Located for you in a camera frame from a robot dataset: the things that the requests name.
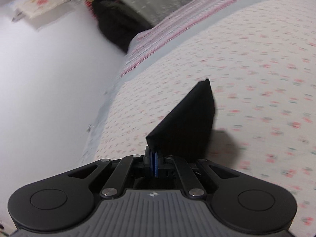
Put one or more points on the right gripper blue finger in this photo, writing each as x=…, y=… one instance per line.
x=150, y=160
x=160, y=164

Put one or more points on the black pants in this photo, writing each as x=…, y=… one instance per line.
x=186, y=130

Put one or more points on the black hanging clothes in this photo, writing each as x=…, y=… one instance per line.
x=118, y=22

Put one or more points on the cherry print bed sheet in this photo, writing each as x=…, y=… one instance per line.
x=259, y=56

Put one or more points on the pink striped blanket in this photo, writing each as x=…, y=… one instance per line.
x=148, y=42

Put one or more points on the floral wall picture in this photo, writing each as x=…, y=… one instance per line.
x=39, y=13

